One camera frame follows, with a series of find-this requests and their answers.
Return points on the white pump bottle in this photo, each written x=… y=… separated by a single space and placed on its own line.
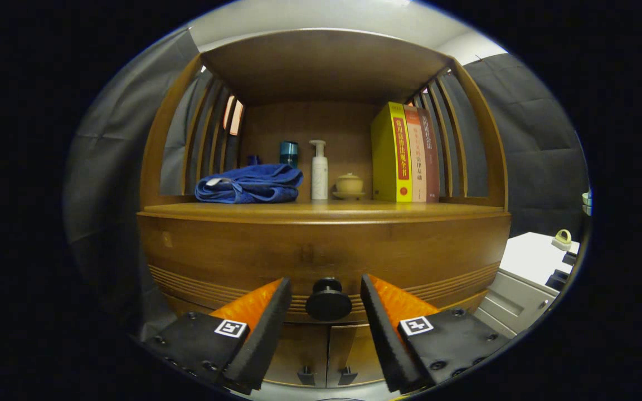
x=319 y=178

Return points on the folded blue towel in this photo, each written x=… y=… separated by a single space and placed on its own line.
x=251 y=184

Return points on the yellow book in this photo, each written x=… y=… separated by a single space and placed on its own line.
x=390 y=156

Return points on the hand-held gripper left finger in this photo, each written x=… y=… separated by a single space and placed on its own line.
x=262 y=334

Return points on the small dark blue bottle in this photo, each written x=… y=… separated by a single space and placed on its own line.
x=252 y=160

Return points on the brown wooden cabinet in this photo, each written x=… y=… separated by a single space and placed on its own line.
x=321 y=67

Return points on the teal bottle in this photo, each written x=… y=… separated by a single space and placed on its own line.
x=288 y=153

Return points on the wooden drawer with black knob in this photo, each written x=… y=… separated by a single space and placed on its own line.
x=321 y=250

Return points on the small beige tape dispenser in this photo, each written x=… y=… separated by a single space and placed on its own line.
x=562 y=239

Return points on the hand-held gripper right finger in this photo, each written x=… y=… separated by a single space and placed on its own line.
x=382 y=334

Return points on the wooden cabinet door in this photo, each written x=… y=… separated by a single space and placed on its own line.
x=304 y=351

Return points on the brown book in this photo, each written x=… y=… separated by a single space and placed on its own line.
x=431 y=161

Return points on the white cabinet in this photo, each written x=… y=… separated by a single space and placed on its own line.
x=527 y=259

